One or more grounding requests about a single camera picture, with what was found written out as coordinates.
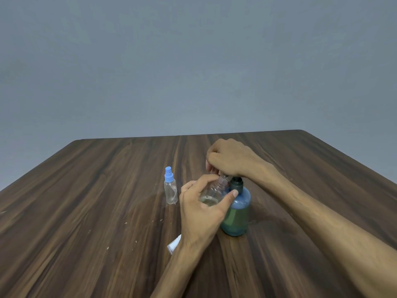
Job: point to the white spray cap with tube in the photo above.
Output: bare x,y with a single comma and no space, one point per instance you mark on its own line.
173,245

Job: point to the blue green pump bottle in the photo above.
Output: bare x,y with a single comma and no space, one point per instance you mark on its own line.
234,220

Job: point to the person's right forearm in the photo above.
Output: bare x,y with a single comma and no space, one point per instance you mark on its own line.
328,229

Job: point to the clear small bottle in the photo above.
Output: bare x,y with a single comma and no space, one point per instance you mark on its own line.
214,192

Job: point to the blue-capped small spray bottle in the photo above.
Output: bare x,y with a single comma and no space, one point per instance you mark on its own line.
170,193

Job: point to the person's right hand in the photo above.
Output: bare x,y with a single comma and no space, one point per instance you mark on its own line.
237,159

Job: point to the person's left hand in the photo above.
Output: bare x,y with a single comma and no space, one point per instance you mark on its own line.
198,223

